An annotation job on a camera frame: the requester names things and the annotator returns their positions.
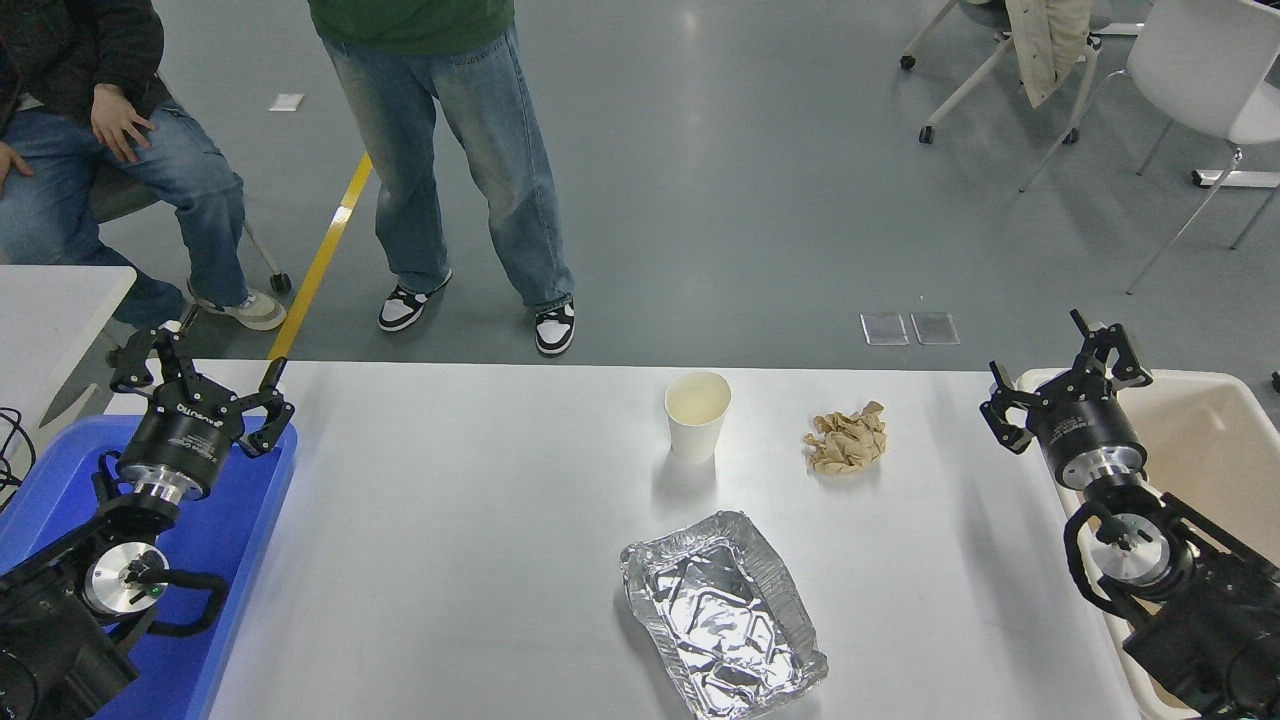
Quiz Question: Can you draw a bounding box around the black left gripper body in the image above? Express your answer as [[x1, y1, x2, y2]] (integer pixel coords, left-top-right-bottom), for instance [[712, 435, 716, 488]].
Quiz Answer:
[[117, 395, 247, 499]]

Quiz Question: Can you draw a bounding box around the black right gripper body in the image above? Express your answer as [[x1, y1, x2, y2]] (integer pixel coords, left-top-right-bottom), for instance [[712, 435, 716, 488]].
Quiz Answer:
[[1028, 385, 1148, 477]]

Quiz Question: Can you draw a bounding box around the tan paper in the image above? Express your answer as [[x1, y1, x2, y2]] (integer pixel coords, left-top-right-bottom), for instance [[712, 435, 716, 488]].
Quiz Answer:
[[803, 401, 889, 476]]

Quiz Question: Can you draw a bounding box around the white paper cup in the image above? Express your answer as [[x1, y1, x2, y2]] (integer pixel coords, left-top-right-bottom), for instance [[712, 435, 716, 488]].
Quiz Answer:
[[664, 371, 732, 465]]

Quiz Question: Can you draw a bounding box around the silver foil tray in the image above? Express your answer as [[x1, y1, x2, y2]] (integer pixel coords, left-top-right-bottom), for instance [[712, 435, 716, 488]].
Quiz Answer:
[[619, 510, 830, 720]]

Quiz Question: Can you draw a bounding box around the seated person's left hand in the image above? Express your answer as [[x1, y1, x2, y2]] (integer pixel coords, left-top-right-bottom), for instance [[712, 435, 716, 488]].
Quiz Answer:
[[89, 83, 157, 164]]

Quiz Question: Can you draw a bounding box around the seated person's right hand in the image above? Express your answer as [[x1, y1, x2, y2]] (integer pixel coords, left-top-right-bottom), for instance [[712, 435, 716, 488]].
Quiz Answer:
[[0, 141, 35, 197]]

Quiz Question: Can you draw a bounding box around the blue plastic tray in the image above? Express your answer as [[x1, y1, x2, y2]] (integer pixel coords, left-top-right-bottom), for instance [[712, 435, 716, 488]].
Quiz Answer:
[[0, 415, 299, 720]]

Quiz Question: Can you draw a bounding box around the large pale bin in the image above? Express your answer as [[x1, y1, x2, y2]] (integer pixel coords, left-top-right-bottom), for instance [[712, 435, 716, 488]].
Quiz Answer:
[[1015, 368, 1280, 720]]

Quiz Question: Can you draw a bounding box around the white side table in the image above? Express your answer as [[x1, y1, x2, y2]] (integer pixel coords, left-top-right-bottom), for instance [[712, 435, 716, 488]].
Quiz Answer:
[[0, 264, 138, 466]]

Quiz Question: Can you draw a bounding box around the grey office chair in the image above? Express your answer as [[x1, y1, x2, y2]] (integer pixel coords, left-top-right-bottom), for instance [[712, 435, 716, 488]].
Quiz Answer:
[[88, 160, 294, 336]]

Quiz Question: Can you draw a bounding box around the seated person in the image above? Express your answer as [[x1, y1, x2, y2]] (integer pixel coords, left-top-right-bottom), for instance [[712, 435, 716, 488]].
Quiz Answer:
[[0, 0, 288, 332]]

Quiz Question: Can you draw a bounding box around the white furniture base bar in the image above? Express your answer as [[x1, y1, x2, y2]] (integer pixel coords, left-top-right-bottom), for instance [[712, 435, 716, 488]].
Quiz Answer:
[[1190, 168, 1280, 191]]

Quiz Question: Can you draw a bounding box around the white plastic chair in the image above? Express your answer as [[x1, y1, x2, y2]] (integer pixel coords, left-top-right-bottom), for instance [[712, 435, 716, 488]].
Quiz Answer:
[[1019, 0, 1280, 296]]

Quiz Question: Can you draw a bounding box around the white rolling chair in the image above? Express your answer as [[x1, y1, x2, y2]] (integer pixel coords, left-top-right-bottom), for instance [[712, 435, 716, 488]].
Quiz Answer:
[[898, 0, 1147, 146]]

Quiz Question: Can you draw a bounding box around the beige coat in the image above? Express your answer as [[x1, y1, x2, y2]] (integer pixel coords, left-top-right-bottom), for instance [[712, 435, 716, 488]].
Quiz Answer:
[[1003, 0, 1096, 109]]

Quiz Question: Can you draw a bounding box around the standing person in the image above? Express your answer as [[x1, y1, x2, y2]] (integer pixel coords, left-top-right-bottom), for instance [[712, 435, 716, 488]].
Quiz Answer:
[[307, 0, 577, 358]]

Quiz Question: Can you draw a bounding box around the black cable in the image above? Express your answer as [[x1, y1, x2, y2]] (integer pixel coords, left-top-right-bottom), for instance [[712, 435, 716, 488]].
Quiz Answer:
[[0, 405, 39, 513]]

